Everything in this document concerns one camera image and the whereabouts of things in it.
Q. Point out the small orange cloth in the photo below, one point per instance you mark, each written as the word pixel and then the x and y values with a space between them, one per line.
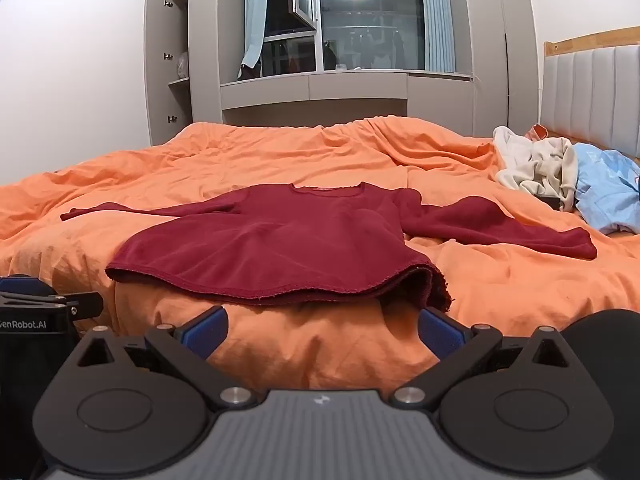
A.
pixel 537 132

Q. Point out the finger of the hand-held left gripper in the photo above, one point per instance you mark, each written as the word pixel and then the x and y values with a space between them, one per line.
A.
pixel 87 304

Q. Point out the dark red sweater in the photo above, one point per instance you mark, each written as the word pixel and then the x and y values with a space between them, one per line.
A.
pixel 275 245

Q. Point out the grey open wardrobe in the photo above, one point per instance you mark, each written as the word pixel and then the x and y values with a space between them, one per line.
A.
pixel 157 70

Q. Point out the cream hoodie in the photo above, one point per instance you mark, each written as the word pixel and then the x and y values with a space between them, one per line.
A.
pixel 530 160

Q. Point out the dark bag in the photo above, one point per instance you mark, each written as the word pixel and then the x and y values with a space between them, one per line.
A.
pixel 249 71

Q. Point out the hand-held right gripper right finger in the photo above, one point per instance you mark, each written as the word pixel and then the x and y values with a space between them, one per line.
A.
pixel 440 332

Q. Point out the window with open sash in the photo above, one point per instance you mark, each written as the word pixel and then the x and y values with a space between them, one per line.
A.
pixel 370 20

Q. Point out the orange blanket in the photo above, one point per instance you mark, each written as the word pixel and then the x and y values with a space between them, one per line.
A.
pixel 250 160

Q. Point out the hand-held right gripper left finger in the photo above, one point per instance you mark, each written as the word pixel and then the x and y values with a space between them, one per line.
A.
pixel 205 331

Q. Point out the grey padded headboard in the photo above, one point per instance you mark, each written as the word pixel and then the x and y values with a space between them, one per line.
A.
pixel 590 100

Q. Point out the small black box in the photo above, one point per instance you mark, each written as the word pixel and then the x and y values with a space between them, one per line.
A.
pixel 550 202

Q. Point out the light blue pleated curtain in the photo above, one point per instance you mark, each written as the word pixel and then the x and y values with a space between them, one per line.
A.
pixel 437 15

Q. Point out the clear plastic bag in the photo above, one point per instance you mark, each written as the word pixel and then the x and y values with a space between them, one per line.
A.
pixel 182 66

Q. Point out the light blue sheer curtain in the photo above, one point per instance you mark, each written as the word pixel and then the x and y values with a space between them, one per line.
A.
pixel 255 10

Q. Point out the light blue garment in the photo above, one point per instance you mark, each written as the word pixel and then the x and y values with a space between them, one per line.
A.
pixel 605 185

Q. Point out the wooden headboard frame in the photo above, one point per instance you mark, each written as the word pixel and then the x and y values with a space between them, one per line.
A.
pixel 590 40

